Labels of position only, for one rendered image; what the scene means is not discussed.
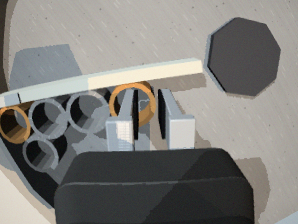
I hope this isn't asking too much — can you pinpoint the bronze bushing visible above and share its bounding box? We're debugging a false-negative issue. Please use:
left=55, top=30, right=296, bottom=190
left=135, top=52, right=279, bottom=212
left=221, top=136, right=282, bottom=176
left=0, top=101, right=35, bottom=144
left=109, top=81, right=156, bottom=127

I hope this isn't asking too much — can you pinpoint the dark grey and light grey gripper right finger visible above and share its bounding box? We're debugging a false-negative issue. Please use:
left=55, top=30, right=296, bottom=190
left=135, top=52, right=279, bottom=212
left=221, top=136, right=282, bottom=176
left=158, top=89, right=196, bottom=150

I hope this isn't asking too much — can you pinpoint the grey round turntable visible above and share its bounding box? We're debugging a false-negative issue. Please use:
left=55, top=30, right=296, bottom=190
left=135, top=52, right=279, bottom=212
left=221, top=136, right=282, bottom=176
left=0, top=0, right=298, bottom=224

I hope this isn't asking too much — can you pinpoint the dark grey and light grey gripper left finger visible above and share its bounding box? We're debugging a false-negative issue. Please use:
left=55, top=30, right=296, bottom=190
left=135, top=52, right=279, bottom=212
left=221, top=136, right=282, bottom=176
left=106, top=90, right=139, bottom=151

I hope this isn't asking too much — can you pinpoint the grey metal sleeve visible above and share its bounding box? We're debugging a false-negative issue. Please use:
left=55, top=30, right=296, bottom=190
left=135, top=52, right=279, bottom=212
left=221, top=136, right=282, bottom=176
left=22, top=132, right=68, bottom=173
left=28, top=94, right=71, bottom=139
left=66, top=87, right=111, bottom=134

